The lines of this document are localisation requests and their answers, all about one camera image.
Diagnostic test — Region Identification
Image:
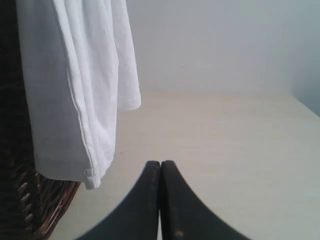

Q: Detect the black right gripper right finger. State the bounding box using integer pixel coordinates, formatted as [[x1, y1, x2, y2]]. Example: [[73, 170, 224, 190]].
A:
[[159, 160, 248, 240]]

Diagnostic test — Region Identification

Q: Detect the white t-shirt with red lettering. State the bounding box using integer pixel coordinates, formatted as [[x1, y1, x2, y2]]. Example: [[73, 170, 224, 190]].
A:
[[16, 0, 141, 190]]

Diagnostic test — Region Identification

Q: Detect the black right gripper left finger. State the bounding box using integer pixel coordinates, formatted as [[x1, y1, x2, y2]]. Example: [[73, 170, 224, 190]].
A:
[[79, 161, 160, 240]]

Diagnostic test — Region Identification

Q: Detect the dark brown wicker basket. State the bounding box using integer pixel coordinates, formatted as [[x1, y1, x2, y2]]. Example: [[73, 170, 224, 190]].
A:
[[0, 0, 80, 240]]

